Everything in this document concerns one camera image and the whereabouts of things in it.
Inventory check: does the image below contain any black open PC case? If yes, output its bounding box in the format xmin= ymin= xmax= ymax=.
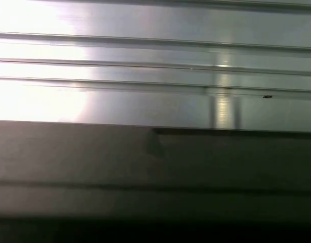
xmin=0 ymin=120 xmax=311 ymax=243

